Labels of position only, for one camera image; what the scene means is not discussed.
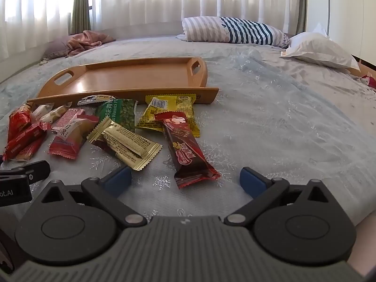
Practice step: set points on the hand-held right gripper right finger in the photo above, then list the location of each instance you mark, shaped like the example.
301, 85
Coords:
251, 182

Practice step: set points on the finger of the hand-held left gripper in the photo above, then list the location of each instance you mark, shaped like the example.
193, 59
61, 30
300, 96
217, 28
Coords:
35, 170

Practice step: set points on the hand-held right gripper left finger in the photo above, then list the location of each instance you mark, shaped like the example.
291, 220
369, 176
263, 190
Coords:
117, 180

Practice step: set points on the red clear snack packet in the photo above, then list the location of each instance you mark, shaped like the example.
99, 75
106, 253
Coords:
30, 152

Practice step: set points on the long red snack packet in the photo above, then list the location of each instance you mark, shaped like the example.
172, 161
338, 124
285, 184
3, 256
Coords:
25, 141

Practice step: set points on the gold snack packet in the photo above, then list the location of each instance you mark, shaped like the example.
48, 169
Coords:
129, 147

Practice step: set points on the pink pastry packet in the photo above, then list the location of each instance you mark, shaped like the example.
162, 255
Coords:
72, 138

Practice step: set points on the white candy packet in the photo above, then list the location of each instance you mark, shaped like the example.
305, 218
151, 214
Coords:
39, 111

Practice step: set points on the pink wafer packet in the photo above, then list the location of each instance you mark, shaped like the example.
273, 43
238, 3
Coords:
66, 119

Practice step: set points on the clear nougat candy packet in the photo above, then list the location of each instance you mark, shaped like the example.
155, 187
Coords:
54, 113

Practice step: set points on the green pea snack packet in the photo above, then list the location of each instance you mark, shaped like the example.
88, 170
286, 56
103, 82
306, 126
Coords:
123, 114

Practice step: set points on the dark red chocolate bar packet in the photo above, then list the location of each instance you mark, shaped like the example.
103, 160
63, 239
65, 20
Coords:
182, 147

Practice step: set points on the black white snack packet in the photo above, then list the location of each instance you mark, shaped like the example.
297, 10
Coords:
97, 100

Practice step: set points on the yellow snack packet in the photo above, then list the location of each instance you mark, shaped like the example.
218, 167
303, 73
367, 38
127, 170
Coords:
176, 105

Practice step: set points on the wooden serving tray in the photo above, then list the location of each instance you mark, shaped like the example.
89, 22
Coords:
132, 76

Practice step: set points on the grey snowflake bedspread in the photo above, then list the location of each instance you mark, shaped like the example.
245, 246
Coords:
264, 123

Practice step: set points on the small pale object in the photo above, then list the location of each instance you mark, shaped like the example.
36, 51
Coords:
44, 61

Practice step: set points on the mauve pillow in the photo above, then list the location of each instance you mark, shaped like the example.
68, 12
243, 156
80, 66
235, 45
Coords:
55, 47

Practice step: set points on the person's leg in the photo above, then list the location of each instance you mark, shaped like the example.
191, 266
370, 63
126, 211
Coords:
365, 241

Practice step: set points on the pink crumpled cloth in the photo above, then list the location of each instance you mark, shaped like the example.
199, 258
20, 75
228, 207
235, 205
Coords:
88, 39

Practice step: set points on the white pillow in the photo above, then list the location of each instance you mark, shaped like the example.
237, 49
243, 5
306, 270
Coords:
317, 48

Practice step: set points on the striped pillow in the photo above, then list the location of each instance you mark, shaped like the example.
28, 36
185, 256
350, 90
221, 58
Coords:
235, 30

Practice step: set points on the red white object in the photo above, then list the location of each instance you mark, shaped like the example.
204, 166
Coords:
369, 81

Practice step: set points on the green curtain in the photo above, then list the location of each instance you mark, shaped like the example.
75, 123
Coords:
79, 6
301, 6

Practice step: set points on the white wardrobe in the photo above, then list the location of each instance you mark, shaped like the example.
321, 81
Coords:
346, 11

